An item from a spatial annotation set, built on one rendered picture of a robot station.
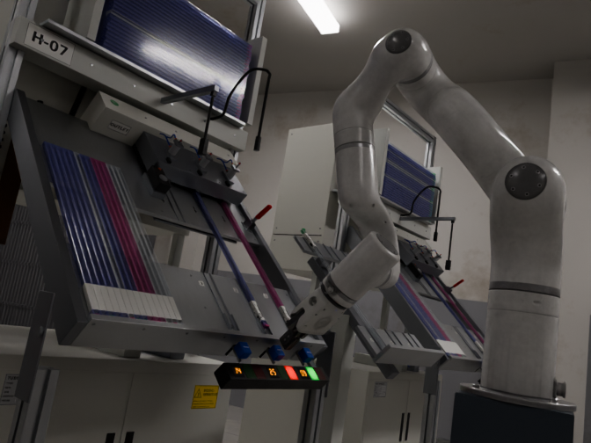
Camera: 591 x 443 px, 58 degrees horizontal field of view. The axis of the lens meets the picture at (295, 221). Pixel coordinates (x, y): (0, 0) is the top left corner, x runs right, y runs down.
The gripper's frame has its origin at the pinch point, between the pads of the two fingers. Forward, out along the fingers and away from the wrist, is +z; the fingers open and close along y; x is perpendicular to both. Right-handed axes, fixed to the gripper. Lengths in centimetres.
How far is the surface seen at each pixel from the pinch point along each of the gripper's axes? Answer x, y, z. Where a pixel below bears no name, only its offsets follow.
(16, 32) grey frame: 80, -53, -6
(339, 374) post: 4.9, 45.8, 18.1
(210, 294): 15.5, -12.8, 4.9
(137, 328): 2.2, -37.4, 3.8
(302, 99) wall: 303, 244, 17
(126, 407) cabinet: 10.3, -13.8, 41.3
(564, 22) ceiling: 149, 223, -143
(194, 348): 2.2, -20.8, 8.1
